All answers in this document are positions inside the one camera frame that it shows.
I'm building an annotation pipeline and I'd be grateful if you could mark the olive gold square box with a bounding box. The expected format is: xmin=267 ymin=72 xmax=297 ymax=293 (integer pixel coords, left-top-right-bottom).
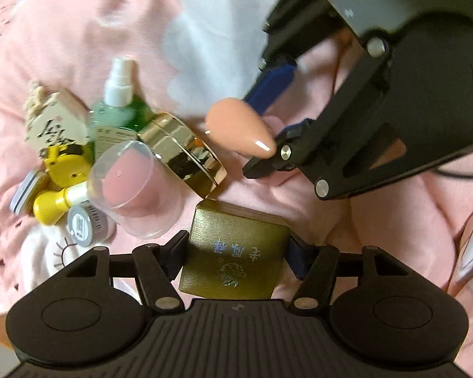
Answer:
xmin=179 ymin=199 xmax=290 ymax=300

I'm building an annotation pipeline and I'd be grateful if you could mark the yellow capped small bottle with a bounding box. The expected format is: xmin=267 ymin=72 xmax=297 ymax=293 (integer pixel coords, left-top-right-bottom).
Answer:
xmin=33 ymin=182 xmax=89 ymax=225

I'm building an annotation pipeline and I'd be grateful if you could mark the round gold tin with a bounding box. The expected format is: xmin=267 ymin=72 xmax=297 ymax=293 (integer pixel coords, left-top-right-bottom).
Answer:
xmin=138 ymin=112 xmax=227 ymax=198

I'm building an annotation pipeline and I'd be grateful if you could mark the white red mint tin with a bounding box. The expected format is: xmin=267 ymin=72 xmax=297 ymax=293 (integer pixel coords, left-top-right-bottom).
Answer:
xmin=9 ymin=168 xmax=49 ymax=216

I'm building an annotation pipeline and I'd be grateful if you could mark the small grey lid jar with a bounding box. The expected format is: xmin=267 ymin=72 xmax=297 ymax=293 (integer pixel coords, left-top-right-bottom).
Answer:
xmin=66 ymin=201 xmax=116 ymax=248

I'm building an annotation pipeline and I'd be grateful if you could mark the green spray bottle white cap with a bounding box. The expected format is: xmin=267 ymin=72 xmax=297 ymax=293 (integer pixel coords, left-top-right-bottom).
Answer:
xmin=90 ymin=56 xmax=155 ymax=160

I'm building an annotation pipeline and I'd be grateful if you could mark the clear jar with pink cream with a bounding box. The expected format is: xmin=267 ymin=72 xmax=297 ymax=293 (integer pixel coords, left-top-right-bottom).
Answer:
xmin=88 ymin=140 xmax=184 ymax=239

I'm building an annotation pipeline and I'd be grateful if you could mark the pink pump lotion bottle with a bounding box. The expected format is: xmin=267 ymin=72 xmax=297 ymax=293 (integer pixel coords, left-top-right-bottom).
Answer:
xmin=205 ymin=97 xmax=286 ymax=160

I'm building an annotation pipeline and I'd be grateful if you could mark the pink patterned bed sheet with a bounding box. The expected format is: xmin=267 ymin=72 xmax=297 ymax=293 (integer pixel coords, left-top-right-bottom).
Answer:
xmin=0 ymin=0 xmax=473 ymax=376

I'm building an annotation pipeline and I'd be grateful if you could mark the yellow toy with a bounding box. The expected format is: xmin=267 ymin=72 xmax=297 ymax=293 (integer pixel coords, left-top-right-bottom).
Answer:
xmin=42 ymin=143 xmax=92 ymax=188

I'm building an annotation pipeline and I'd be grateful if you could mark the beige printed paper box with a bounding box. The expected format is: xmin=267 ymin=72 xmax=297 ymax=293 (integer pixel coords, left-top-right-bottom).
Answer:
xmin=24 ymin=80 xmax=90 ymax=152

